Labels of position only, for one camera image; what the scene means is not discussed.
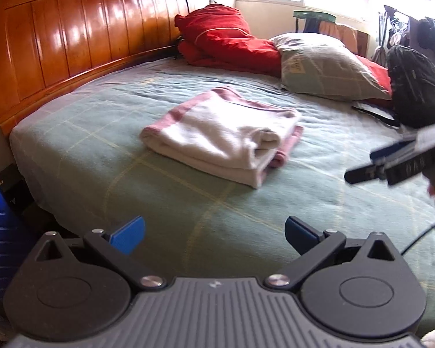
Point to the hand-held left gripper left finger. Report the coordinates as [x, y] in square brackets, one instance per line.
[128, 234]

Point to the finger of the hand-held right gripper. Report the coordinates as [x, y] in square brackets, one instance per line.
[389, 152]
[364, 174]

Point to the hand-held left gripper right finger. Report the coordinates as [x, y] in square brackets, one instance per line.
[301, 234]

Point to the pink and white sweater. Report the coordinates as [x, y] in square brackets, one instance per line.
[224, 134]

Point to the metal clothes rack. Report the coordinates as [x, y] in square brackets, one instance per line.
[391, 25]

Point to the black backpack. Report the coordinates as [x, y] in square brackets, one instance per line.
[417, 87]

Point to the grey green pillow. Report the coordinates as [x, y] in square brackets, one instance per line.
[322, 65]

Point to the blue ribbed suitcase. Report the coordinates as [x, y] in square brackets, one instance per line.
[3, 232]

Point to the black padded garment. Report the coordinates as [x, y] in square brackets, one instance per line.
[433, 34]

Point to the dark box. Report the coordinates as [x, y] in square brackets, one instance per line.
[9, 181]

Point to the green flat board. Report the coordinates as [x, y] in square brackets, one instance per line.
[313, 15]

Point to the red quilt with beige piping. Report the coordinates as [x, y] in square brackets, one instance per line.
[224, 40]

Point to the wooden headboard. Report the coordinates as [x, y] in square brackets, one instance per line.
[58, 40]

